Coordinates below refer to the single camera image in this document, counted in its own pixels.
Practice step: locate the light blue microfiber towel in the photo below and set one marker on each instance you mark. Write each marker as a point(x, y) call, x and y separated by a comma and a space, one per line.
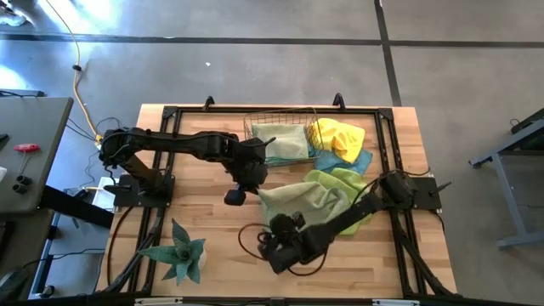
point(293, 160)

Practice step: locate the small black cylinder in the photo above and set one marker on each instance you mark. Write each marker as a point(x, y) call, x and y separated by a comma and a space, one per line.
point(19, 188)
point(24, 179)

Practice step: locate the black table beam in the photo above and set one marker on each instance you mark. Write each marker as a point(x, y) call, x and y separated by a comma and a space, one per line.
point(76, 208)

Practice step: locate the pale green microfiber towel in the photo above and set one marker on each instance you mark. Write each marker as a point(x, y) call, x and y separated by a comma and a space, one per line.
point(280, 140)

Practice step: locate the black caster wheel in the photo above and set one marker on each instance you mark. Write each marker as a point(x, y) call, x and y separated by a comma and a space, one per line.
point(47, 291)

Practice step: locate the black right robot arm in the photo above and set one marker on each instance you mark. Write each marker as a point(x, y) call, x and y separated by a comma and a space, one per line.
point(357, 212)

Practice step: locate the white frame bracket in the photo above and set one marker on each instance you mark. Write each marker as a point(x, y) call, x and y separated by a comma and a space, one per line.
point(159, 301)
point(395, 302)

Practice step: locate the grey side table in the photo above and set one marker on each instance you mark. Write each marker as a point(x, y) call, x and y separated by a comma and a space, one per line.
point(38, 123)

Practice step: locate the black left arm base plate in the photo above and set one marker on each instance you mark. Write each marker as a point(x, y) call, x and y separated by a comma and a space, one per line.
point(127, 199)

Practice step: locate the lime green cloth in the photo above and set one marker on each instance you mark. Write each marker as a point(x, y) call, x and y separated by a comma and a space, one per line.
point(306, 200)

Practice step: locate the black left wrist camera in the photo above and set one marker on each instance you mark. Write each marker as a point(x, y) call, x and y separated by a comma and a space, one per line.
point(235, 196)

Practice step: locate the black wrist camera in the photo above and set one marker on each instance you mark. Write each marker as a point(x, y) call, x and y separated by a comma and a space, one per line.
point(235, 196)
point(282, 262)

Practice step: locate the black aluminium table frame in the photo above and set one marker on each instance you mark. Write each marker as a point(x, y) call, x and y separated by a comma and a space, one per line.
point(204, 110)

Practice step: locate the black frame clamp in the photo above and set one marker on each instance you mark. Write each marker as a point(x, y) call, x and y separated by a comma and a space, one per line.
point(338, 101)
point(209, 102)

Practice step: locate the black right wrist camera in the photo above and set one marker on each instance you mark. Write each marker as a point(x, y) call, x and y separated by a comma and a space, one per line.
point(282, 262)

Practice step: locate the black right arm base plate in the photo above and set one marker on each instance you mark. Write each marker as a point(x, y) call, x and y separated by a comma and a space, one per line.
point(430, 197)

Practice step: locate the white box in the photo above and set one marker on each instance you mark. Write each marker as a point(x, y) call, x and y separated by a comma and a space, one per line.
point(104, 197)

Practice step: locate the teal blue microfiber towel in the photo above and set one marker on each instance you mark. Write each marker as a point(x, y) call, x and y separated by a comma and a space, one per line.
point(336, 163)

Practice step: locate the yellow microfiber towel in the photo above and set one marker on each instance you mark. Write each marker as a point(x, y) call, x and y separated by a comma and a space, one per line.
point(340, 138)

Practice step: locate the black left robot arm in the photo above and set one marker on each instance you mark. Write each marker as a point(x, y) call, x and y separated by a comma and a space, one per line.
point(178, 142)

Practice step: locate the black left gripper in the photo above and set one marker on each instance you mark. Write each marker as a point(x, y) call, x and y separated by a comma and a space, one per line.
point(254, 176)

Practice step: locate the blue-grey metal table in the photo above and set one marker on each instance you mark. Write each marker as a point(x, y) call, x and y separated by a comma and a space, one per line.
point(523, 240)

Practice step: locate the person's foot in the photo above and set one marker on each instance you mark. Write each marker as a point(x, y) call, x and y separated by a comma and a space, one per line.
point(12, 18)

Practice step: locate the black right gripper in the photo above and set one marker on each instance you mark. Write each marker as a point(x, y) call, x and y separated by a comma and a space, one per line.
point(299, 244)

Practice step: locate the green succulent in white pot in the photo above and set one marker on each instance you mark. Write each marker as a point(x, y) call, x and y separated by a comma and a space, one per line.
point(183, 255)

